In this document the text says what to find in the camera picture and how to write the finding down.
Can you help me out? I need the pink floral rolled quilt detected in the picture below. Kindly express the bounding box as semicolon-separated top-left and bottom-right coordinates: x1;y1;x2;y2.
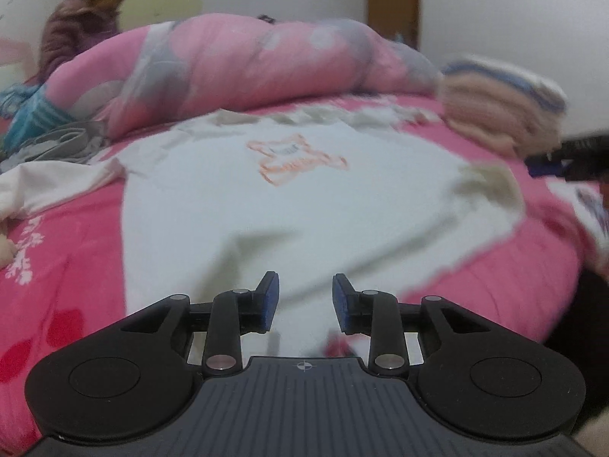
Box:
45;14;445;139

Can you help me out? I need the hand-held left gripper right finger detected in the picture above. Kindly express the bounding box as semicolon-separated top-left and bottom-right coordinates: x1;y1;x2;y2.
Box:
332;273;496;377

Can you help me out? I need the cream folded fleece cloth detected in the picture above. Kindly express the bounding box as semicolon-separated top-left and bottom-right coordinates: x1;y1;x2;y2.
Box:
445;54;567;98

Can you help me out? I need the grey crumpled garment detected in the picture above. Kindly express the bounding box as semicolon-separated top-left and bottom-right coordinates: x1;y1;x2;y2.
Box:
0;121;112;172

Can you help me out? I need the teal striped cloth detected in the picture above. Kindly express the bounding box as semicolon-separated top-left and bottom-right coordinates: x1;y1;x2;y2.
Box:
0;83;72;153

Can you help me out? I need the pink floral bed blanket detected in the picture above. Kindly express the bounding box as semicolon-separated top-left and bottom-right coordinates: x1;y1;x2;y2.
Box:
0;90;591;453

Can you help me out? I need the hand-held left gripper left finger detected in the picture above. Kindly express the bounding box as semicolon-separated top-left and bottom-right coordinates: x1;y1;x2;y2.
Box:
113;271;281;377

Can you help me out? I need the pink houndstooth folded garment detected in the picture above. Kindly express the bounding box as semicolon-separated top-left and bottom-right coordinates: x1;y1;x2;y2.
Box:
442;97;560;141

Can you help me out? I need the light blue folded cloth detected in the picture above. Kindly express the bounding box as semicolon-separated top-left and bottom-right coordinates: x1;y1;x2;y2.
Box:
447;59;569;112

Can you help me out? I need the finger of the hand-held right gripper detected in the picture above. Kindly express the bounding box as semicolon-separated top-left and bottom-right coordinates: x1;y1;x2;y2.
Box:
526;147;572;177

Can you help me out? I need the white shirt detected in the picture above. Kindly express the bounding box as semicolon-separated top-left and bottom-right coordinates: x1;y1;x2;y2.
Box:
0;109;526;344

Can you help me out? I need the beige crumpled garment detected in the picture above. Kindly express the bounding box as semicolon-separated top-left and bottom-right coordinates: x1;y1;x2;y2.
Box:
0;233;17;267

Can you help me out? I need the pink white headboard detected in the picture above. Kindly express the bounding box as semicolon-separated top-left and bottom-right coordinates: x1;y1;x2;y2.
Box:
0;38;41;84

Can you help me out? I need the beige folded cloth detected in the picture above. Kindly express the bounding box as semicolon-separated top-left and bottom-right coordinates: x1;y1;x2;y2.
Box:
450;121;557;158

